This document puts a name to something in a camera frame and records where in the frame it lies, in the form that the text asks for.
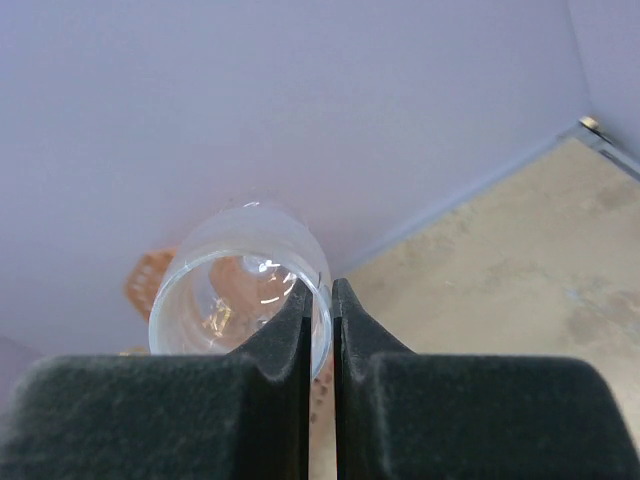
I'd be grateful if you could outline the silver table frame rail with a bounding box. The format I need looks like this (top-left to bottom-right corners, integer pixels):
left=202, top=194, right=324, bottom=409
left=558, top=116, right=640, bottom=181

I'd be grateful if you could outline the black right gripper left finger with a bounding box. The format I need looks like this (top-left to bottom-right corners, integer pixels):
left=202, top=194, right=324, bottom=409
left=1, top=283, right=311, bottom=479

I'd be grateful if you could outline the orange plastic file organizer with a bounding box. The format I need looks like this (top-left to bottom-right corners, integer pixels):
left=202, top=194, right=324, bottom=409
left=124, top=247, right=177, bottom=323

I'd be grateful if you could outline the clear flute wine glass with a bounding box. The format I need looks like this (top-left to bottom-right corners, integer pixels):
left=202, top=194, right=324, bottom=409
left=148, top=192, right=332, bottom=377

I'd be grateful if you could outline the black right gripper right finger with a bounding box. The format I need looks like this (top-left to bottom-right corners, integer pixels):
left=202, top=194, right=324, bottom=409
left=332, top=279, right=639, bottom=479

